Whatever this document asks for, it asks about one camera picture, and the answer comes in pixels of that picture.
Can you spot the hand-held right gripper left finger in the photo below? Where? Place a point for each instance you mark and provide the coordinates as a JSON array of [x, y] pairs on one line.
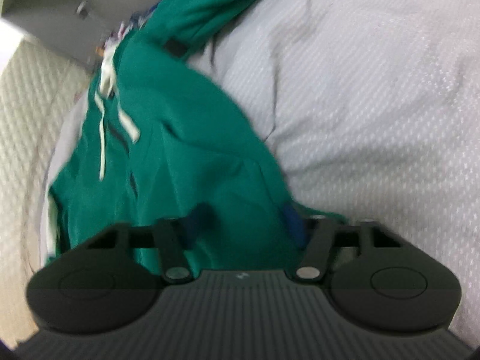
[[198, 219]]

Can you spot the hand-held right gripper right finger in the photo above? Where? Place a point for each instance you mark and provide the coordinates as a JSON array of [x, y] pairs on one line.
[[294, 227]]

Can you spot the green hoodie with white print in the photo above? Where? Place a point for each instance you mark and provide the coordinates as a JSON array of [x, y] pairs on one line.
[[180, 138]]

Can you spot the grey dotted bedsheet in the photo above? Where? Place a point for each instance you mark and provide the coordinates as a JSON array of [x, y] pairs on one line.
[[375, 120]]

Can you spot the cream quilted headboard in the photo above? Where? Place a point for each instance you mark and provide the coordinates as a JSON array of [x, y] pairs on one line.
[[26, 138]]

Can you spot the cluster of small toiletry bottles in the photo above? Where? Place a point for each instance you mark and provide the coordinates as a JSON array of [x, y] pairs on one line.
[[120, 33]]

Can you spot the wall charger plug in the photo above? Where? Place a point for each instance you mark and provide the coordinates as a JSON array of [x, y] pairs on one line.
[[82, 9]]

